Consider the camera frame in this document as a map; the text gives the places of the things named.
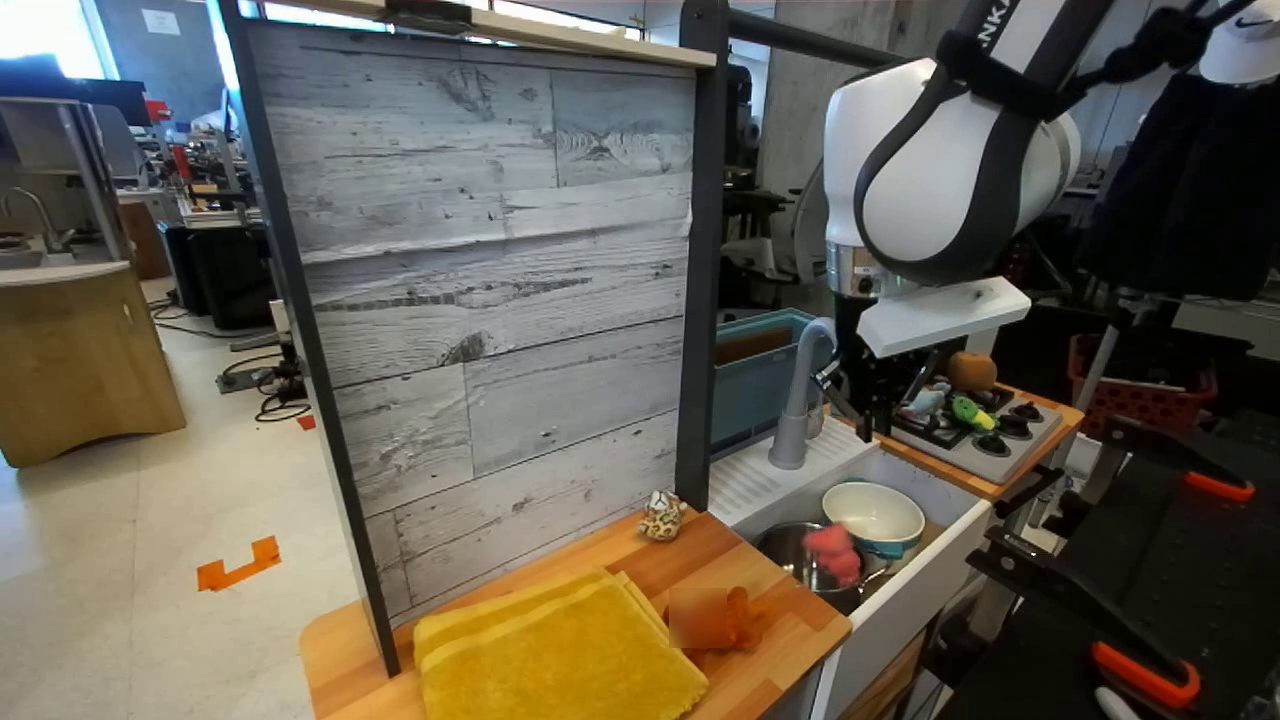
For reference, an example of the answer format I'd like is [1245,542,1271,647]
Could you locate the green yellow plush toy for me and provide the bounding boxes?
[945,388,1005,440]

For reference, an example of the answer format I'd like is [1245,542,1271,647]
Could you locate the light wooden shelf board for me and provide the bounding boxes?
[256,0,721,77]

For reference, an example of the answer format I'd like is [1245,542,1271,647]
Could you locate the orange plush toy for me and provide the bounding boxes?
[659,584,774,661]

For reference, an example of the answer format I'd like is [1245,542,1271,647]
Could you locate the stainless steel pot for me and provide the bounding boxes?
[751,517,898,618]

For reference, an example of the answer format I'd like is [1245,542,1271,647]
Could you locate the grey toy faucet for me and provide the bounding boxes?
[764,315,843,473]

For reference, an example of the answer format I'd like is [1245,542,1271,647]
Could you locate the pink plush toy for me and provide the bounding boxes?
[795,520,869,594]

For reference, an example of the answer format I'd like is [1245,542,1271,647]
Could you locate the yellow terry towel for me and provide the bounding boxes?
[410,569,718,720]

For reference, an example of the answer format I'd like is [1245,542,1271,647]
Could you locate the white enamel pot teal rim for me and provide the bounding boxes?
[817,476,932,566]

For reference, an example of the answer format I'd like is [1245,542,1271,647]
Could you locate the black storage bins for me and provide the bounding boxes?
[164,218,280,338]

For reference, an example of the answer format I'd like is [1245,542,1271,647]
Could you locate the brown plush toy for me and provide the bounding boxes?
[945,350,1005,397]

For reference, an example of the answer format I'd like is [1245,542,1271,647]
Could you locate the leopard print plush toy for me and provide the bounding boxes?
[632,487,698,547]

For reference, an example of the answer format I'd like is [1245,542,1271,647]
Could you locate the orange plastic crate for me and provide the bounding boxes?
[1066,333,1223,440]

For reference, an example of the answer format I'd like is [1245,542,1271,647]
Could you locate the black metal frame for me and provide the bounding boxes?
[215,0,1033,679]

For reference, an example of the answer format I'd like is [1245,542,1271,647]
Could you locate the grey wood plank panel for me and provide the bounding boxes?
[247,20,705,623]

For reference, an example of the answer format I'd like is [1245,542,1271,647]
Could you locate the long teal planter box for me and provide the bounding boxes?
[710,309,824,451]

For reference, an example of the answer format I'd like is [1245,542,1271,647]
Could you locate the black hanging jacket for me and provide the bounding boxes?
[1080,64,1280,306]

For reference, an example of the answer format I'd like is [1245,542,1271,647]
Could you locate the round wooden cabinet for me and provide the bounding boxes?
[0,258,192,473]

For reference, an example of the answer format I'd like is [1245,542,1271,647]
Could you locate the black clamp orange handle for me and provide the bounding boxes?
[967,530,1208,718]
[1104,420,1261,513]

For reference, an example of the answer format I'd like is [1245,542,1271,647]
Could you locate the black perforated table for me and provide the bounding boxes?
[932,403,1280,720]

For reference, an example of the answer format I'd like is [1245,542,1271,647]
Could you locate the striped wooden countertop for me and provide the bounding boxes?
[301,510,851,720]

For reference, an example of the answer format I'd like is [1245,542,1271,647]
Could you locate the grey office chair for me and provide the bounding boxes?
[774,158,831,289]

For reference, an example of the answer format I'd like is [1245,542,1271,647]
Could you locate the wooden stove counter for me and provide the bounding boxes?
[851,366,1088,504]

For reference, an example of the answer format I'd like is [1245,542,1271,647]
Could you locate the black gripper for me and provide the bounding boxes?
[831,293,939,448]

